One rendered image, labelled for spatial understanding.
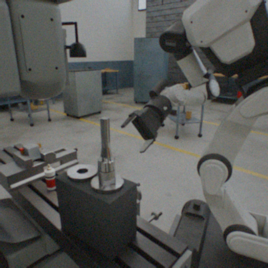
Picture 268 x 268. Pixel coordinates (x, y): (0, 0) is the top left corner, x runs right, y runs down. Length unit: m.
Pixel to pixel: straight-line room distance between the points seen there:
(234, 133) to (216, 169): 0.16
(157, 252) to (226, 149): 0.50
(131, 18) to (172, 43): 9.80
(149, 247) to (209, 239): 0.64
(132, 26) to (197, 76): 9.80
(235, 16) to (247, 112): 0.32
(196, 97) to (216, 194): 0.42
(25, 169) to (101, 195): 0.53
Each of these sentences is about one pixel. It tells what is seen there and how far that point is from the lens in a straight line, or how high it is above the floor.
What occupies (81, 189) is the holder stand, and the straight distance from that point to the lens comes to 0.65.
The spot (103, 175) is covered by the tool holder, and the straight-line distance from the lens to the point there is 0.61.
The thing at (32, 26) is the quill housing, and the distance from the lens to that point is 0.81.
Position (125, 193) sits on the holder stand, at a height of 1.11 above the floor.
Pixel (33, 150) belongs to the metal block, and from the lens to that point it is 1.10.
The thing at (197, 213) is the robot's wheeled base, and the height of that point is 0.61.
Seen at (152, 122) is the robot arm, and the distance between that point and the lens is 0.78.
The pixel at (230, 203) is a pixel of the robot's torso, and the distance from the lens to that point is 1.12.
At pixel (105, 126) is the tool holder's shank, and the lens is 0.57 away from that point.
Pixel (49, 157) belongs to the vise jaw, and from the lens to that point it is 1.11.
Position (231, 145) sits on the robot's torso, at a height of 1.11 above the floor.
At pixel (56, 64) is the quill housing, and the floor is 1.43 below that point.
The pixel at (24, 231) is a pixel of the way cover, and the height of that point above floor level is 0.86.
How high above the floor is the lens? 1.46
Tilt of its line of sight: 19 degrees down
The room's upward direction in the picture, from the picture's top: straight up
